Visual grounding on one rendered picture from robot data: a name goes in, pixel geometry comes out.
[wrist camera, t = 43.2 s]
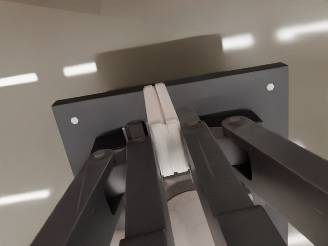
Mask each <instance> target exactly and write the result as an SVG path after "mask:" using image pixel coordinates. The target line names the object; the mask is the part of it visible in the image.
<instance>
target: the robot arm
mask: <svg viewBox="0 0 328 246"><path fill-rule="evenodd" d="M143 93H144V99H145V106H146V113H147V117H145V118H140V119H136V120H133V121H130V122H128V123H126V124H125V125H124V126H123V127H122V130H123V133H124V137H125V140H126V148H125V149H124V150H122V151H120V152H118V153H116V154H114V152H113V150H112V149H100V150H98V151H95V152H94V153H92V154H91V155H90V156H89V157H88V158H87V160H86V161H85V163H84V164H83V166H82V167H81V169H80V170H79V172H78V173H77V175H76V176H75V178H74V179H73V181H72V182H71V184H70V185H69V187H68V189H67V190H66V191H65V193H64V194H63V196H62V197H61V199H60V200H59V202H58V203H57V205H56V206H55V208H54V209H53V211H52V212H51V214H50V216H49V217H48V219H47V220H46V222H45V223H44V225H43V226H42V228H41V229H40V231H39V232H38V234H37V235H36V237H35V238H34V240H33V241H32V243H31V245H30V246H287V245H286V243H285V241H284V240H283V238H282V236H281V235H280V233H279V232H278V230H277V228H276V227H275V225H274V224H273V222H272V220H271V219H270V217H269V216H268V214H267V213H266V211H265V209H264V208H263V207H262V206H261V205H254V203H253V198H252V195H251V194H250V193H251V191H250V190H249V189H248V188H244V186H243V185H242V183H241V181H242V182H243V183H244V184H245V185H246V186H248V187H249V188H250V189H251V190H252V191H253V192H254V193H256V194H257V195H258V196H259V197H260V198H261V199H262V200H263V201H265V202H266V203H267V204H268V205H269V206H270V207H271V208H273V209H274V210H275V211H276V212H277V213H278V214H279V215H281V216H282V217H283V218H284V219H285V220H286V221H287V222H288V223H290V224H291V225H292V226H293V227H294V228H295V229H296V230H298V231H299V232H300V233H301V234H302V235H303V236H304V237H306V238H307V239H308V240H309V241H310V242H311V243H312V244H313V245H315V246H328V160H326V159H324V158H322V157H320V156H318V155H316V154H314V153H312V152H311V151H309V150H307V149H305V148H303V147H301V146H299V145H297V144H296V143H294V142H292V141H290V140H288V139H286V138H284V137H282V136H280V135H279V134H277V133H275V132H273V131H271V130H269V129H267V128H265V127H263V126H262V125H260V124H258V123H256V122H254V121H252V120H250V119H248V118H246V117H243V116H231V117H229V118H226V119H224V120H223V121H222V127H208V126H207V124H206V123H205V122H204V121H201V120H200V118H199V116H198V115H197V113H196V111H195V110H194V108H193V107H190V106H186V107H182V108H178V109H174V107H173V104H172V101H171V99H170V96H169V94H168V91H167V89H166V86H165V84H164V83H163V82H161V83H157V84H155V86H152V85H149V86H145V87H144V88H143ZM188 169H189V170H188ZM174 172H178V173H174ZM162 175H163V176H162ZM240 180H241V181H240ZM124 204H125V228H119V229H116V227H117V224H118V222H119V219H120V216H121V213H122V210H123V207H124Z"/></svg>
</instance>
